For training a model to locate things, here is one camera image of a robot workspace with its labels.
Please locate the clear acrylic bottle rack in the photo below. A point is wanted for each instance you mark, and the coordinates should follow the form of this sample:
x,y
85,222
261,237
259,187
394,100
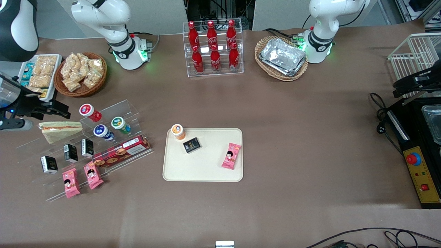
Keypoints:
x,y
237,65

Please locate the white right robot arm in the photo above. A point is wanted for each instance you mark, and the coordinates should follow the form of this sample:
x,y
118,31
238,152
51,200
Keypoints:
x,y
103,17

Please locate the small white metal block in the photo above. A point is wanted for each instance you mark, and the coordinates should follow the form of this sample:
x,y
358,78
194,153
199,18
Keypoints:
x,y
224,244

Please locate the clear bag of crackers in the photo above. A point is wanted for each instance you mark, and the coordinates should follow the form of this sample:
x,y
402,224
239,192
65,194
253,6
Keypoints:
x,y
80,62
71,84
91,79
95,64
68,67

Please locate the teal snack packet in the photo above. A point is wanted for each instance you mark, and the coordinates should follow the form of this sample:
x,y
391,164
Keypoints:
x,y
27,70
24,83

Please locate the pink snack packet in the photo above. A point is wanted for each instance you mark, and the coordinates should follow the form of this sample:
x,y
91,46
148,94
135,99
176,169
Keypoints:
x,y
93,175
71,183
231,156

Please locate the red lid cup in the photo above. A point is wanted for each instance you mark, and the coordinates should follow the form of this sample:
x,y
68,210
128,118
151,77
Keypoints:
x,y
89,111

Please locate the clear bag of biscuits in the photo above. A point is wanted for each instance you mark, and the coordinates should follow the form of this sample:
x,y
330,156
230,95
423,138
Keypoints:
x,y
46,64
38,91
40,81

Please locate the orange lid cup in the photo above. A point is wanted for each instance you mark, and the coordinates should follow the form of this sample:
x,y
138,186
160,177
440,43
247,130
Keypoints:
x,y
178,131

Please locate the clear acrylic stepped shelf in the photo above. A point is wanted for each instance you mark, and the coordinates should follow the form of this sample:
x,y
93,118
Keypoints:
x,y
131,110

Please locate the small black box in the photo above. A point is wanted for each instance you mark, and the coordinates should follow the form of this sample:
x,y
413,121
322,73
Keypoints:
x,y
70,153
49,164
192,145
87,148

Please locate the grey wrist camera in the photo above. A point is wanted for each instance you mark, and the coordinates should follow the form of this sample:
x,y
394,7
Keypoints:
x,y
15,124

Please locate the white rectangular snack tray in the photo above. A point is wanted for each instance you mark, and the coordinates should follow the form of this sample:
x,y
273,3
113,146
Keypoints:
x,y
51,86

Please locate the dark brown wicker basket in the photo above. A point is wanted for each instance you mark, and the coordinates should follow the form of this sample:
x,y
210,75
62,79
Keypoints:
x,y
100,82

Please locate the triangle sandwich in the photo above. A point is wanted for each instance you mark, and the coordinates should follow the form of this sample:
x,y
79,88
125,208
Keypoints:
x,y
60,131

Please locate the aluminium foil tray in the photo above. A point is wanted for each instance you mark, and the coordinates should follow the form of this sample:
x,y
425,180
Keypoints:
x,y
282,57

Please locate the light wicker basket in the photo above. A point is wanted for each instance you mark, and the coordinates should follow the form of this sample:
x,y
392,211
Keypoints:
x,y
262,46

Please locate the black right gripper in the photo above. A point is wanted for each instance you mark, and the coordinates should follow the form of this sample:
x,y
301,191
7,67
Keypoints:
x,y
27,102

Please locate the foil container in machine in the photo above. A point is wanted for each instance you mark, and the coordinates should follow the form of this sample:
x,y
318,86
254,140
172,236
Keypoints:
x,y
433,122

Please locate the red emergency stop button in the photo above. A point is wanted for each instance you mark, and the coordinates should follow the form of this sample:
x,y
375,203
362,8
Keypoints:
x,y
413,158

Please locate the beige plastic tray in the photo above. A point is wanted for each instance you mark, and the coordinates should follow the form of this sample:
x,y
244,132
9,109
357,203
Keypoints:
x,y
206,165

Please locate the red cookie box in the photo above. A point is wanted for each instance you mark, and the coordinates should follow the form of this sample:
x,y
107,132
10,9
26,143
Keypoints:
x,y
120,152

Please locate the red cola bottle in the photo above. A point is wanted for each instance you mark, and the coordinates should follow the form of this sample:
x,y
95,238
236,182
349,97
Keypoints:
x,y
211,33
197,62
231,32
215,60
193,34
234,58

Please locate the red rocker switch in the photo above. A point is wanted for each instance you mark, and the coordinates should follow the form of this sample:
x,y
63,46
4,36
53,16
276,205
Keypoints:
x,y
424,187

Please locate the green lid cup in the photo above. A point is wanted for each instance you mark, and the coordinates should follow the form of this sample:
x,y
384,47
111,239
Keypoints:
x,y
119,124

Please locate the black sealing machine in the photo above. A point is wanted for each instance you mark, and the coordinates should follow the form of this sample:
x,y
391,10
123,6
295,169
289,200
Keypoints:
x,y
413,137

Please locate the blue lid cup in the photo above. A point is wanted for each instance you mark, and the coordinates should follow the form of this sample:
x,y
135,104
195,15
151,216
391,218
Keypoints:
x,y
102,132

